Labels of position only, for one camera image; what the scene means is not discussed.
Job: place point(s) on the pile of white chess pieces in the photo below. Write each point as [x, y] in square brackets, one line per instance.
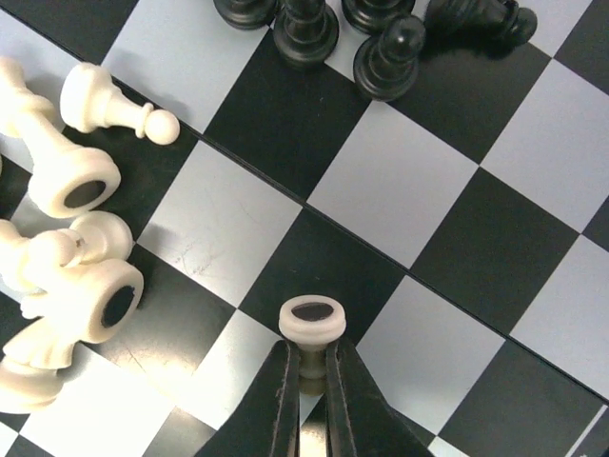
[76, 282]

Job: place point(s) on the black and silver chessboard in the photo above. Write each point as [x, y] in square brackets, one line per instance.
[464, 228]

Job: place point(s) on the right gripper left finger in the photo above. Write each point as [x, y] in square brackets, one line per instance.
[266, 422]

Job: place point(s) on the white pawn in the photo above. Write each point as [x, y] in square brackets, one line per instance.
[312, 322]

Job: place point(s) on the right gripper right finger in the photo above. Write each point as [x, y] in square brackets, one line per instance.
[360, 422]

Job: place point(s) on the pile of black chess pieces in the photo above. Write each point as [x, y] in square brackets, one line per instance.
[385, 65]

